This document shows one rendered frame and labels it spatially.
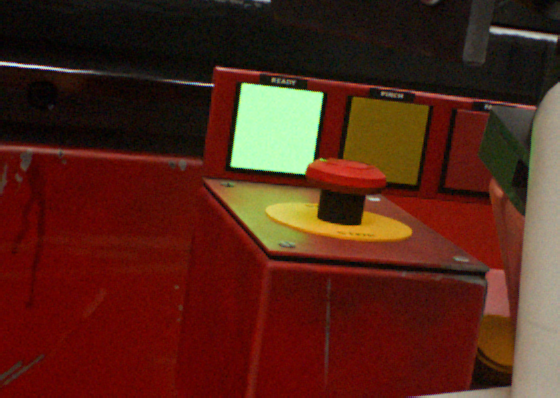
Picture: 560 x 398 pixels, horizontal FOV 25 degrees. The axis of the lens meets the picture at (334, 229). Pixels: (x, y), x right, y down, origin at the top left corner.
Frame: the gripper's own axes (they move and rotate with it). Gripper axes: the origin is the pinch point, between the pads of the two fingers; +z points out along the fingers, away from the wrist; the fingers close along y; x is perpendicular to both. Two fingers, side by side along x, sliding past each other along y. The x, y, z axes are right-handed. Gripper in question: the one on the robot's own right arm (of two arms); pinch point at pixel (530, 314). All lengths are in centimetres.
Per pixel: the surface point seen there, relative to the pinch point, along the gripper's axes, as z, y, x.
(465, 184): -2.4, 10.1, 0.9
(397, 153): -3.6, 10.4, 5.2
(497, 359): 2.2, -0.9, 1.5
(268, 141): -3.5, 10.3, 12.6
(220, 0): -6.2, 25.7, 13.4
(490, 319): 1.4, 1.5, 1.3
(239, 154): -2.7, 10.1, 14.1
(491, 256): 10.1, 25.4, -10.0
